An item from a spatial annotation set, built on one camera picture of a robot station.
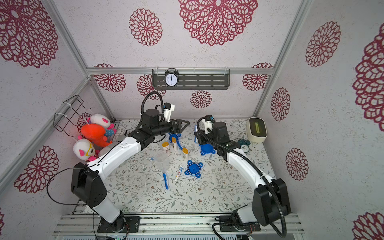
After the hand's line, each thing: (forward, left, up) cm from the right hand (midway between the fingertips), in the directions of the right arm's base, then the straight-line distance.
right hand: (195, 131), depth 81 cm
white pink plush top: (+13, +60, -4) cm, 62 cm away
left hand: (0, +5, +6) cm, 8 cm away
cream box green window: (+19, -43, -20) cm, 51 cm away
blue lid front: (-9, +1, -26) cm, 28 cm away
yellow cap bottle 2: (-4, +6, -15) cm, 17 cm away
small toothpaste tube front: (-13, +10, -23) cm, 28 cm away
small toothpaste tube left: (-4, +29, -23) cm, 37 cm away
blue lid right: (+5, -7, -25) cm, 27 cm away
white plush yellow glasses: (-10, +60, -4) cm, 61 cm away
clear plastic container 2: (-2, +22, -26) cm, 34 cm away
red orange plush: (0, +58, -3) cm, 58 cm away
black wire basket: (-4, +66, +11) cm, 67 cm away
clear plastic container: (-4, +57, -15) cm, 59 cm away
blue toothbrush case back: (+8, +13, -23) cm, 27 cm away
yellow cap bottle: (0, +19, -15) cm, 24 cm away
